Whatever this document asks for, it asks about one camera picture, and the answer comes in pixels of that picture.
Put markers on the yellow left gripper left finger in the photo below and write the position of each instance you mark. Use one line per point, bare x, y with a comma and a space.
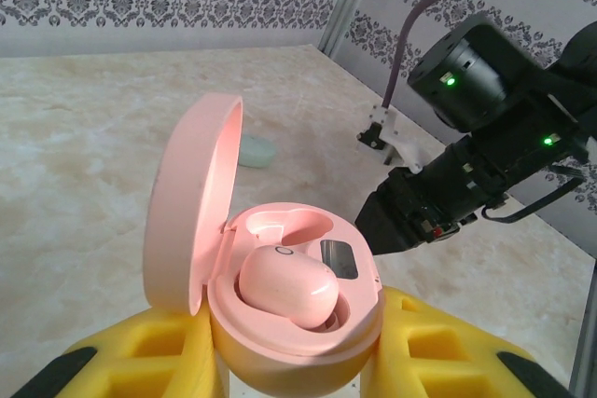
154, 356

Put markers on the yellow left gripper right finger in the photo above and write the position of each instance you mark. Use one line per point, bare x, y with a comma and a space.
448, 360

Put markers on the pink earbud charging case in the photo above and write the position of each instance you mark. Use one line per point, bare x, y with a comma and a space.
186, 183

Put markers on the green earbud charging case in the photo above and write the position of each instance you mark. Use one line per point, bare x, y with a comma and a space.
256, 151

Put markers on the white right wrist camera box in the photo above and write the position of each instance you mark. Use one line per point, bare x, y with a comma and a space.
401, 146

